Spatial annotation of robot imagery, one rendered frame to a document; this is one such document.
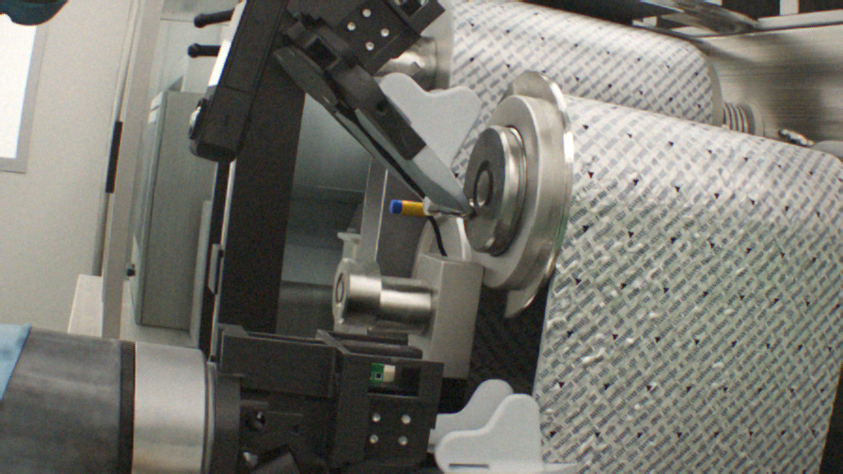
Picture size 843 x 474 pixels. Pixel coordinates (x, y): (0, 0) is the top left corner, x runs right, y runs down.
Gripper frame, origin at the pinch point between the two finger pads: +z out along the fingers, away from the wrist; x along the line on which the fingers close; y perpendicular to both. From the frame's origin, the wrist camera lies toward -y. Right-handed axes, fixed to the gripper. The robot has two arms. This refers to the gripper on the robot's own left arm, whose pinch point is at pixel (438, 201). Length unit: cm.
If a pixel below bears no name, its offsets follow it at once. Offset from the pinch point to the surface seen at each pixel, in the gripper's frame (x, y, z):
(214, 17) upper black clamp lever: 26.8, 1.6, -17.9
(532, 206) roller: -6.9, 2.4, 2.1
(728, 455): -7.9, 1.7, 23.5
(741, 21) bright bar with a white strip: 21.8, 38.1, 13.8
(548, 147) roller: -6.8, 5.3, 0.4
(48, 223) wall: 549, -67, -10
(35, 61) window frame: 548, -12, -84
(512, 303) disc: -3.7, -1.5, 6.4
